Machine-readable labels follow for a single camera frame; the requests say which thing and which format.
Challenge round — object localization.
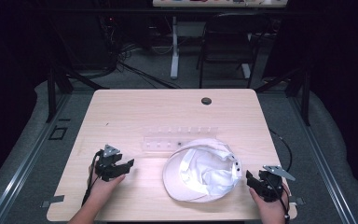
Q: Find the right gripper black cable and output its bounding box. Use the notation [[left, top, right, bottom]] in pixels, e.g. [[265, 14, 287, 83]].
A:
[[268, 128, 294, 222]]

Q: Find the person's right hand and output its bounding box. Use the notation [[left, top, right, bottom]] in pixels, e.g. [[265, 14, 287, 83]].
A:
[[248, 182, 291, 222]]

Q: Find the black metal frame stand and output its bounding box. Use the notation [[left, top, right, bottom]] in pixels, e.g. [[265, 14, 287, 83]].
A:
[[45, 63, 110, 124], [254, 64, 312, 127]]

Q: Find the clear acrylic rack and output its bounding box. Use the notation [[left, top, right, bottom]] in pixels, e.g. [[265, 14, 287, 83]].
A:
[[142, 125, 219, 155]]

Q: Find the white desk leg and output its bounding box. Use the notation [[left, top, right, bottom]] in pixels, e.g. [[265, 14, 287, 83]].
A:
[[169, 15, 182, 80]]

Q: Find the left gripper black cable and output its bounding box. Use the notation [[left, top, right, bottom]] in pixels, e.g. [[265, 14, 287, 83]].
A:
[[80, 149, 104, 207]]

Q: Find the bundle of floor cables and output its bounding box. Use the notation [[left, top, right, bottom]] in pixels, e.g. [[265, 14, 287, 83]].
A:
[[98, 15, 181, 90]]

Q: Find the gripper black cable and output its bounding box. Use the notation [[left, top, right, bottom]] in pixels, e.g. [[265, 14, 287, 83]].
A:
[[268, 128, 294, 222], [80, 149, 104, 207]]

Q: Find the black chair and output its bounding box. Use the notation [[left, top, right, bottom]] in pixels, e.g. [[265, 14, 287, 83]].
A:
[[196, 12, 273, 90]]

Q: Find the grey metal bracket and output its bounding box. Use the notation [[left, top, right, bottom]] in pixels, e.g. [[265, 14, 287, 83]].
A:
[[288, 197, 306, 207], [39, 194, 66, 209]]

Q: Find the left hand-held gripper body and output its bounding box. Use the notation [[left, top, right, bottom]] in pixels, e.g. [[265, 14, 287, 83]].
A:
[[94, 144, 124, 182]]

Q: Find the person's left hand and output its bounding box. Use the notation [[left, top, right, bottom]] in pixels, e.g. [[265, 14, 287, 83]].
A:
[[88, 161, 127, 207]]

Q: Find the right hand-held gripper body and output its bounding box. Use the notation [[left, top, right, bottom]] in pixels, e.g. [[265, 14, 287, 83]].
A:
[[256, 164, 296, 203]]

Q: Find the background desk top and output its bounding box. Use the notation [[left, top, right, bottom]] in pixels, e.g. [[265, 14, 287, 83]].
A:
[[152, 0, 289, 8]]

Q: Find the white cap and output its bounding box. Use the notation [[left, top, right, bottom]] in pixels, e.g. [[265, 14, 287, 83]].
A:
[[161, 137, 243, 204]]

